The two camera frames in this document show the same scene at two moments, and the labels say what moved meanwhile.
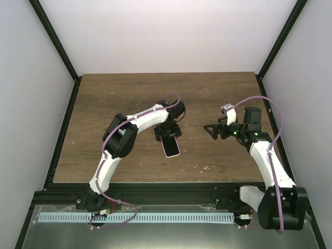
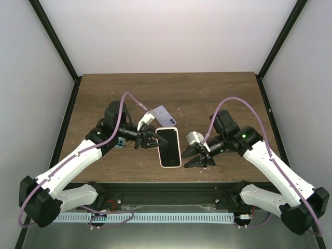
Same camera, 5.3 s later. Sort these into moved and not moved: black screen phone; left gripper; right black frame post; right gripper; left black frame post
Moved: left gripper; black screen phone; right gripper
Not moved: right black frame post; left black frame post
